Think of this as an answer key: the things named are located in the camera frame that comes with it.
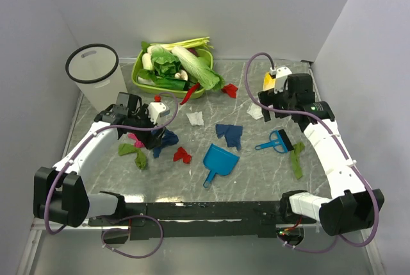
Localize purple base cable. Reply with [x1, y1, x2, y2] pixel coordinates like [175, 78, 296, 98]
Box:
[276, 229, 339, 254]
[101, 214, 164, 259]

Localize green vegetable basket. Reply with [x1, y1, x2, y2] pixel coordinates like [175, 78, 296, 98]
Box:
[131, 47, 213, 99]

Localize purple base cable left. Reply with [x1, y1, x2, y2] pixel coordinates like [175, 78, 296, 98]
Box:
[101, 214, 164, 259]

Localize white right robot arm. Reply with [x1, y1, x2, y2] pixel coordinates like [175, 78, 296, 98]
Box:
[258, 67, 384, 236]

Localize white radish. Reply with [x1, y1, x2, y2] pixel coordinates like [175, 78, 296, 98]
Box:
[142, 53, 154, 71]

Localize yellow-green celery stalks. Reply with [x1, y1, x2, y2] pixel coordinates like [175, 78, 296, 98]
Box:
[147, 37, 213, 52]

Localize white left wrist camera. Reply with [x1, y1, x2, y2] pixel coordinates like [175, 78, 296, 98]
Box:
[147, 102, 170, 125]

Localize white bin with black rim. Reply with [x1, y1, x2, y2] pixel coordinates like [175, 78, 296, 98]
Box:
[65, 44, 127, 112]

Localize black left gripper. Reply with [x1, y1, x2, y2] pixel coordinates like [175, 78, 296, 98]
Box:
[128, 104, 166, 149]

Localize small red paper scrap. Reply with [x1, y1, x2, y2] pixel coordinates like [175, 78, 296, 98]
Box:
[173, 147, 192, 164]

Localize dark blue paper scrap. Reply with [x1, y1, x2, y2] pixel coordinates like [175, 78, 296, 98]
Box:
[215, 124, 243, 151]
[152, 129, 179, 158]

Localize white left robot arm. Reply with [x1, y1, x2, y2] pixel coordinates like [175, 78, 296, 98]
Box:
[33, 92, 170, 228]

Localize green lettuce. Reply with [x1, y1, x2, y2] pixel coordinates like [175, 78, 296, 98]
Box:
[151, 45, 181, 77]

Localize mushroom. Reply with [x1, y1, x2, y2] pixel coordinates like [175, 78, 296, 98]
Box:
[174, 69, 188, 81]

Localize blue hand brush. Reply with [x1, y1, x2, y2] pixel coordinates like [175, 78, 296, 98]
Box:
[255, 129, 294, 154]

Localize yellow napa cabbage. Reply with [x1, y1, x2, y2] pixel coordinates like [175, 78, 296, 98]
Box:
[262, 72, 275, 91]

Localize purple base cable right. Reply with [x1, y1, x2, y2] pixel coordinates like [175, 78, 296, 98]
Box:
[276, 229, 339, 254]

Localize pink paper scrap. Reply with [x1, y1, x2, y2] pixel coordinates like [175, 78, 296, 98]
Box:
[127, 133, 145, 149]

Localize white paper scrap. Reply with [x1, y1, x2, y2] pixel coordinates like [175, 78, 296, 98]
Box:
[247, 103, 263, 120]
[186, 112, 204, 126]

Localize blue dustpan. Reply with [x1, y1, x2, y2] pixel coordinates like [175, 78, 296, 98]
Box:
[202, 144, 240, 188]

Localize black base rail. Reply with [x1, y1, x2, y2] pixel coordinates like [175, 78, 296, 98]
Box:
[88, 201, 316, 240]

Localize red chili pepper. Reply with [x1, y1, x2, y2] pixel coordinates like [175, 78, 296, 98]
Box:
[180, 83, 200, 106]

